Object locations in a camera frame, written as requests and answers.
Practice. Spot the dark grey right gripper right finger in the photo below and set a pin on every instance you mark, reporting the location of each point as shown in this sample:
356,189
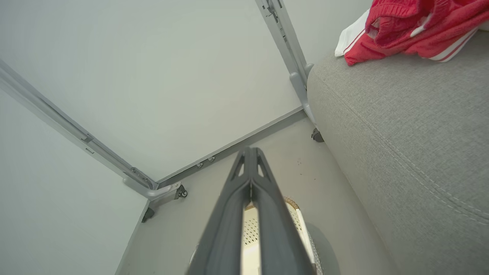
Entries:
279,244

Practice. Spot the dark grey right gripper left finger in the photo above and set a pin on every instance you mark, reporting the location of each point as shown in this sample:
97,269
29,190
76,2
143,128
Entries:
225,236

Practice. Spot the red garment with white stripes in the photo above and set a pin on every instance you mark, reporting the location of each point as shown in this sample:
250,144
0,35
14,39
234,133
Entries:
401,42

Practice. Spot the white perforated wicker-rimmed laundry basket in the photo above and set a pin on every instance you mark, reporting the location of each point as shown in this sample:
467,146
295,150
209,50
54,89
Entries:
250,229

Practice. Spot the black caster wheel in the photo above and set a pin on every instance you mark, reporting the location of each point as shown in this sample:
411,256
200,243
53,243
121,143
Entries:
317,135
148,215
182,191

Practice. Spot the grey fabric sofa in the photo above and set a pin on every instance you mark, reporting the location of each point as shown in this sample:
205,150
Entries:
401,152

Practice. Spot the grey partition stand with foot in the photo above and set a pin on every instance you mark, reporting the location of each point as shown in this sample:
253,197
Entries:
76,131

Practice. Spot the grey partition bottom rail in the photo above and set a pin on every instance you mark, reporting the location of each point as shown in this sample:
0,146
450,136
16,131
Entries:
237,147

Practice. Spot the grey partition post foot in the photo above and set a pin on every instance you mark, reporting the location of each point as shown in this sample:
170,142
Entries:
298,80

